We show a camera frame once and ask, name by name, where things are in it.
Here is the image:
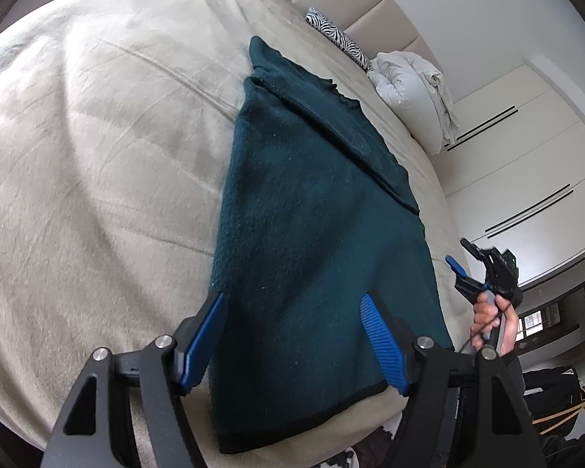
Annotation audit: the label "dark green knit sweater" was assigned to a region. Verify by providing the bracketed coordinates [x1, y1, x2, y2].
[209, 37, 451, 454]

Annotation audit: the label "right hand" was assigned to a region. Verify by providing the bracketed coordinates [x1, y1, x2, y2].
[470, 292, 519, 357]

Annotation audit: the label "black bag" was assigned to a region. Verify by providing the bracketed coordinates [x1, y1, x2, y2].
[523, 365, 585, 436]

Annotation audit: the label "white wardrobe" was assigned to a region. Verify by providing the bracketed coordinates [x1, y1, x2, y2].
[432, 64, 585, 285]

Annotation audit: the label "white folded duvet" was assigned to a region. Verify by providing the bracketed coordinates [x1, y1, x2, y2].
[367, 51, 459, 156]

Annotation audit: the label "zebra print pillow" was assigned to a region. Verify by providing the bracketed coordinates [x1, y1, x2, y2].
[305, 7, 370, 72]

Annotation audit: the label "beige bed sheet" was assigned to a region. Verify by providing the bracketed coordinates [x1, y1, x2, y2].
[0, 0, 470, 467]

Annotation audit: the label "beige padded headboard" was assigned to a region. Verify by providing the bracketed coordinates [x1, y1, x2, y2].
[233, 0, 443, 72]

